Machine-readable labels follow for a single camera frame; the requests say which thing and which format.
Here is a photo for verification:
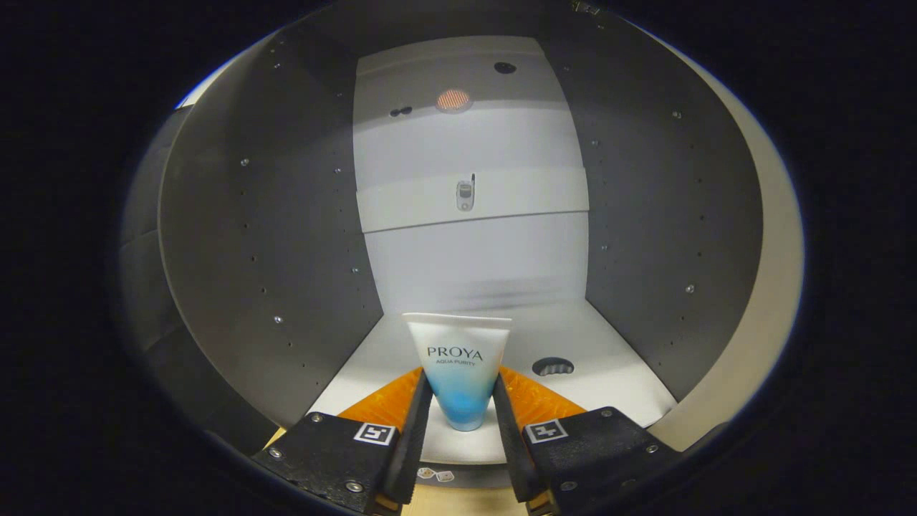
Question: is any white blue cosmetic tube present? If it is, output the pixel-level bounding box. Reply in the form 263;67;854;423
402;312;513;432

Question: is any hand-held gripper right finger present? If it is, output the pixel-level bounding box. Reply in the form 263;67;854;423
492;365;678;515

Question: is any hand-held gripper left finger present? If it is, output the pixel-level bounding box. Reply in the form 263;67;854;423
251;367;434;516

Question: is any black backdrop cloth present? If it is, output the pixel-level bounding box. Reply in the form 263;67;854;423
118;107;280;452

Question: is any dark grey cabinet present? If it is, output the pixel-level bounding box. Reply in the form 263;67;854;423
118;0;764;474

